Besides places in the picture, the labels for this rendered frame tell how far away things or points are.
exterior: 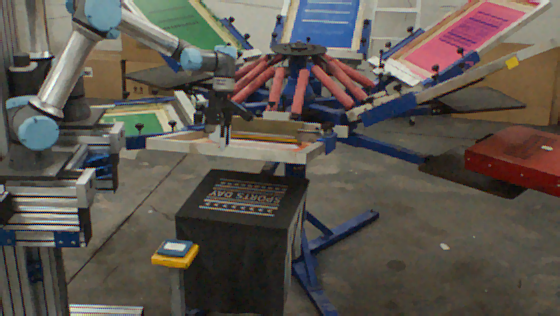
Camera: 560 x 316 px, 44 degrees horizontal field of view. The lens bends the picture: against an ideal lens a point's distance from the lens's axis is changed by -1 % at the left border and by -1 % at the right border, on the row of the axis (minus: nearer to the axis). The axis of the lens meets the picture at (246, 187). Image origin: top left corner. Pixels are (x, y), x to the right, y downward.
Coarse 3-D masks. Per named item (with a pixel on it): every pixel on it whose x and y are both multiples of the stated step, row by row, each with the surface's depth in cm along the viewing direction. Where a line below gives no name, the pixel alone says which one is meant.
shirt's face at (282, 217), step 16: (208, 176) 300; (224, 176) 300; (240, 176) 300; (256, 176) 300; (272, 176) 300; (192, 192) 285; (208, 192) 285; (288, 192) 285; (192, 208) 271; (288, 208) 271; (256, 224) 259; (272, 224) 259
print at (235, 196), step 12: (228, 180) 296; (216, 192) 285; (228, 192) 285; (240, 192) 285; (252, 192) 285; (264, 192) 285; (276, 192) 285; (204, 204) 275; (216, 204) 275; (228, 204) 275; (240, 204) 275; (252, 204) 275; (264, 204) 275; (276, 204) 275
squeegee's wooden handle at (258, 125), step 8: (232, 120) 301; (240, 120) 300; (256, 120) 298; (264, 120) 297; (272, 120) 296; (280, 120) 296; (288, 120) 296; (232, 128) 301; (240, 128) 300; (248, 128) 299; (256, 128) 298; (264, 128) 298; (272, 128) 297; (280, 128) 296; (288, 128) 295; (296, 128) 294; (296, 136) 295
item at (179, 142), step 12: (180, 132) 282; (192, 132) 288; (156, 144) 248; (168, 144) 247; (180, 144) 246; (192, 144) 245; (204, 144) 244; (216, 144) 244; (228, 144) 245; (312, 144) 268; (324, 144) 279; (228, 156) 242; (240, 156) 241; (252, 156) 240; (264, 156) 239; (276, 156) 238; (288, 156) 237; (300, 156) 236; (312, 156) 250
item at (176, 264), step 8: (192, 248) 242; (152, 256) 237; (160, 256) 237; (168, 256) 237; (192, 256) 239; (160, 264) 236; (168, 264) 235; (176, 264) 234; (184, 264) 234; (176, 272) 241; (176, 280) 243; (176, 288) 244; (176, 296) 246; (184, 296) 249; (176, 304) 247; (184, 304) 250; (176, 312) 248; (184, 312) 251
